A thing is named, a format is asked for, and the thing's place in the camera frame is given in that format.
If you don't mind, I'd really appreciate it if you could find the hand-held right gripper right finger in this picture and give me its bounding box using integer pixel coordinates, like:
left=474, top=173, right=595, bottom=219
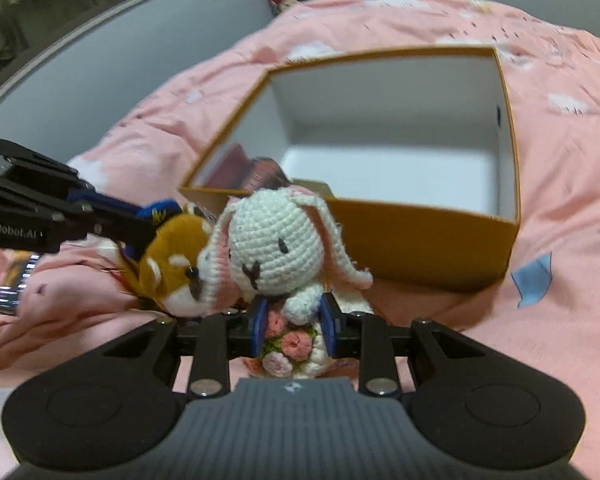
left=320, top=291, right=488, bottom=398

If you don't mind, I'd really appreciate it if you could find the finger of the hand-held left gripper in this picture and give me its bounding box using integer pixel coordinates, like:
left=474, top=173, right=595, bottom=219
left=45, top=200, right=157, bottom=262
left=0, top=137, right=148, bottom=222

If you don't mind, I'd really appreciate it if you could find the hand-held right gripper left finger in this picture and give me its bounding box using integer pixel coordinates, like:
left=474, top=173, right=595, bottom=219
left=97, top=297, right=270, bottom=401

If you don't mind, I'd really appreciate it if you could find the brown dog plush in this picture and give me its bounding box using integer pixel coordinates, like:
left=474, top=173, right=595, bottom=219
left=122, top=200, right=218, bottom=318

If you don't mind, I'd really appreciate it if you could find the white crochet bunny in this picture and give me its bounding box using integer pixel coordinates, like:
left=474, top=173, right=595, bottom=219
left=200, top=186, right=376, bottom=380

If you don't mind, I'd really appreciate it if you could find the yellow cardboard box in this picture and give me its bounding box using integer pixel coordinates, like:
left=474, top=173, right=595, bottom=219
left=179, top=45, right=522, bottom=293

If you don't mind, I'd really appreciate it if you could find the metal wristwatch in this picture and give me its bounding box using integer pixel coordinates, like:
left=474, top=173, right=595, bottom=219
left=0, top=252, right=42, bottom=317

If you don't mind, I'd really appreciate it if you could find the window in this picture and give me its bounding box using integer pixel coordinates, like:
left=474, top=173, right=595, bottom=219
left=0, top=0, right=236, bottom=121

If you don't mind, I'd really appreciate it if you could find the pink printed duvet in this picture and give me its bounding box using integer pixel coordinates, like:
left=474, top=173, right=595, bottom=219
left=0, top=0, right=600, bottom=391

